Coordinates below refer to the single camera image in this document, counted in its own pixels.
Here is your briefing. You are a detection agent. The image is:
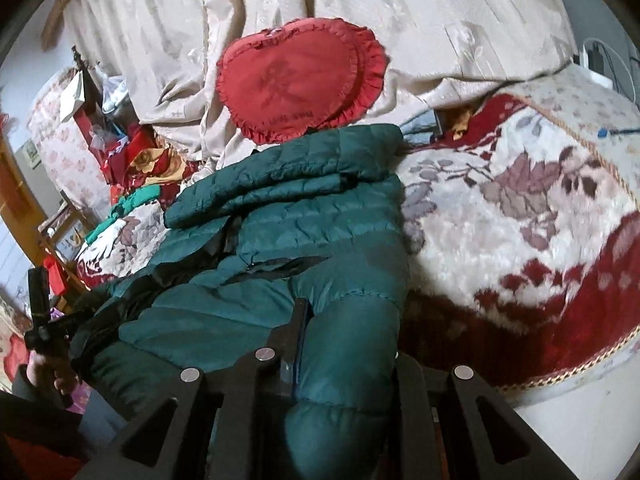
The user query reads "dark green puffer jacket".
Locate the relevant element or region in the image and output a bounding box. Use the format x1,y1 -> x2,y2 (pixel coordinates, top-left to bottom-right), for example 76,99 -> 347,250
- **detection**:
70,124 -> 408,479

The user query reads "person's left hand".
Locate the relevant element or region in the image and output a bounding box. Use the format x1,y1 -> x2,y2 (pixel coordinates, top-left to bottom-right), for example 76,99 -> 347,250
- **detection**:
26,351 -> 79,396

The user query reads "teal green garment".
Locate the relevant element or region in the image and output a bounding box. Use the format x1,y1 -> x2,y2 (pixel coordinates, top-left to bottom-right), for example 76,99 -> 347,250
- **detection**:
85,184 -> 160,245

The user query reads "red gold patterned cloth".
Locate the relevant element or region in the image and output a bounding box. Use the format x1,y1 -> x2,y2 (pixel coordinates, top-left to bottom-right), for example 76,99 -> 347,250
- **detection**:
100,124 -> 202,205

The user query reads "floral red cream blanket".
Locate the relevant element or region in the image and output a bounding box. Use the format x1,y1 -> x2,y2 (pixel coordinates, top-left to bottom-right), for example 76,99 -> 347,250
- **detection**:
74,64 -> 640,406

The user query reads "white floral pink fabric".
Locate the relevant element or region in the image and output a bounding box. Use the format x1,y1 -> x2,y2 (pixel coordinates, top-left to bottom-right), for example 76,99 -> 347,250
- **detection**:
26,67 -> 111,223

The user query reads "light blue folded cloth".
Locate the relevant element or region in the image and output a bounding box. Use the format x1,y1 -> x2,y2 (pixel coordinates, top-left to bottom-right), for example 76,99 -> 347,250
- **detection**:
400,110 -> 444,148

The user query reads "beige patterned quilt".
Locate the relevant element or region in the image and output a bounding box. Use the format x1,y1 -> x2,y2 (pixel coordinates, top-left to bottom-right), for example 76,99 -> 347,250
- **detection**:
63,0 -> 577,167

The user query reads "red heart-shaped pillow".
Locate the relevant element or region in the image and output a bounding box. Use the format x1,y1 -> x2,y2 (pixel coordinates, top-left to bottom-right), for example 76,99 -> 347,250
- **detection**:
216,18 -> 388,145

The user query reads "white power strip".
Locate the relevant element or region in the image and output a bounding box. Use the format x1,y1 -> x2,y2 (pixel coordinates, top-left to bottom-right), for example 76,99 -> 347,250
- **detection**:
574,44 -> 614,89

